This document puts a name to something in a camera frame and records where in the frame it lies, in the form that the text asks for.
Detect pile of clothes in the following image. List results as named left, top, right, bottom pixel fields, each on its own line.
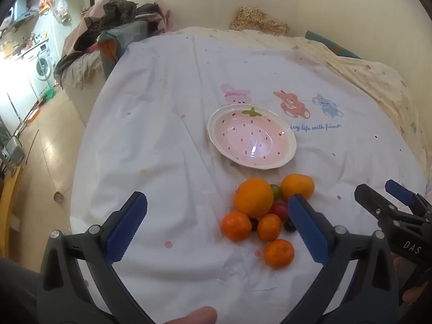
left=53, top=0, right=173, bottom=90

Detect cream floral blanket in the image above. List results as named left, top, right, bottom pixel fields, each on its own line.
left=169, top=26, right=426, bottom=173

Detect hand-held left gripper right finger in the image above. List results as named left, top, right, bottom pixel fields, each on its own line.
left=280, top=194, right=401, bottom=324

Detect small mandarin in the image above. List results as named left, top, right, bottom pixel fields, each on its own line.
left=264, top=238, right=295, bottom=269
left=221, top=211, right=252, bottom=242
left=257, top=213, right=282, bottom=242

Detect teal pillow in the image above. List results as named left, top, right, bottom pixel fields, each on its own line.
left=305, top=30, right=362, bottom=59

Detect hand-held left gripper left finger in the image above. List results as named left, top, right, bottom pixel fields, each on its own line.
left=36, top=191, right=159, bottom=324

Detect hanging plastic bags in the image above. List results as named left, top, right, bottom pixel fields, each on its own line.
left=38, top=0, right=71, bottom=25

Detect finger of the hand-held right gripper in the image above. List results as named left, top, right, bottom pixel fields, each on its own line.
left=354, top=184, right=399, bottom=230
left=385, top=180, right=432, bottom=217

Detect large orange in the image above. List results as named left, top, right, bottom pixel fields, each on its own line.
left=234, top=178, right=274, bottom=218

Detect medium orange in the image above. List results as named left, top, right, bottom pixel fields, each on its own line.
left=280, top=173, right=315, bottom=202

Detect person's right hand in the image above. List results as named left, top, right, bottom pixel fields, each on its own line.
left=391, top=256, right=426, bottom=308

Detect yellow wooden chair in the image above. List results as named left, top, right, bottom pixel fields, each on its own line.
left=0, top=165, right=24, bottom=259

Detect pink strawberry plate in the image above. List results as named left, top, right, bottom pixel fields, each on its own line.
left=207, top=104, right=297, bottom=171

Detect white washing machine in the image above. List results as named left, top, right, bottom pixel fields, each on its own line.
left=26, top=40, right=56, bottom=97

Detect teal orange quilt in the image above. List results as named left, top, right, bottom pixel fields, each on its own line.
left=97, top=20, right=159, bottom=80

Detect brown floral pillow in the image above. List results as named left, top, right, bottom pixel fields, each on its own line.
left=230, top=6, right=291, bottom=36

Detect white range hood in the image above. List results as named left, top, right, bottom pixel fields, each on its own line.
left=5, top=0, right=40, bottom=29

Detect white printed bed sheet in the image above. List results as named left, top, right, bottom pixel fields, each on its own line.
left=69, top=26, right=429, bottom=324

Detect red cherry tomato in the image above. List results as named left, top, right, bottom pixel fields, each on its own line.
left=268, top=202, right=289, bottom=221

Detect person's left hand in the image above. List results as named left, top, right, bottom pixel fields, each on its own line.
left=164, top=306, right=218, bottom=324

